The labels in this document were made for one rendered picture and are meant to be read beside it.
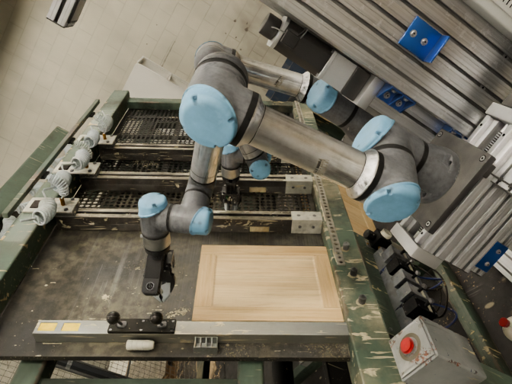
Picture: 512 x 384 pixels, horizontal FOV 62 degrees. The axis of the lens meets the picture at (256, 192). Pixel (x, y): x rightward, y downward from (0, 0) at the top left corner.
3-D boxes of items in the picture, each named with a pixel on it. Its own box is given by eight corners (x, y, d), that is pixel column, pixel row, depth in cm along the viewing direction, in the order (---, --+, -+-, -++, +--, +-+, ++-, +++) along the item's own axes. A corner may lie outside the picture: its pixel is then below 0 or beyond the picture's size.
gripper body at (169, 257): (176, 264, 131) (173, 233, 125) (171, 284, 124) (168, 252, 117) (151, 264, 131) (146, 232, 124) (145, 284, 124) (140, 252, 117)
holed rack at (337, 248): (345, 265, 156) (345, 264, 155) (337, 265, 155) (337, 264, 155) (298, 101, 295) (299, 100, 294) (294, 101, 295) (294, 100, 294)
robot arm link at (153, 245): (167, 241, 115) (136, 240, 115) (168, 254, 117) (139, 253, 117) (171, 224, 121) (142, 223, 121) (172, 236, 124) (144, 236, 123)
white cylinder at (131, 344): (126, 352, 128) (153, 352, 128) (125, 345, 126) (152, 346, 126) (129, 344, 130) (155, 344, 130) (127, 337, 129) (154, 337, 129)
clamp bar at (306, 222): (321, 236, 177) (328, 187, 164) (28, 232, 173) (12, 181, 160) (318, 222, 185) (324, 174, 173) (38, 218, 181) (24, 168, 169)
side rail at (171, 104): (292, 120, 294) (292, 105, 288) (129, 116, 290) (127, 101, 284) (290, 116, 300) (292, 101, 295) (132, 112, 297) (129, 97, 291)
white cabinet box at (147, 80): (285, 148, 547) (136, 62, 485) (260, 185, 564) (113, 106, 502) (277, 135, 602) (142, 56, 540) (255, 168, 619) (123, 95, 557)
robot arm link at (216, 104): (427, 156, 97) (203, 46, 85) (436, 206, 87) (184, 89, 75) (392, 187, 105) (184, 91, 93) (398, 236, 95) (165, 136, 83)
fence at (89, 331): (347, 344, 133) (350, 334, 131) (35, 342, 130) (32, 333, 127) (344, 330, 137) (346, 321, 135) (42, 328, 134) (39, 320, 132)
